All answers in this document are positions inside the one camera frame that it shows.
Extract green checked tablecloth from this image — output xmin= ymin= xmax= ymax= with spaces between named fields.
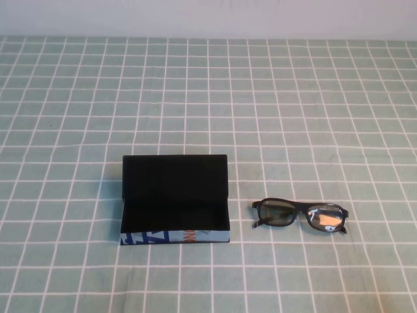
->
xmin=0 ymin=35 xmax=417 ymax=313

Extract black frame glasses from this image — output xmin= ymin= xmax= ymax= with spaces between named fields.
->
xmin=251 ymin=198 xmax=349 ymax=235

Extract black glasses case blue print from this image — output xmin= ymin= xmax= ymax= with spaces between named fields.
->
xmin=120 ymin=154 xmax=232 ymax=246

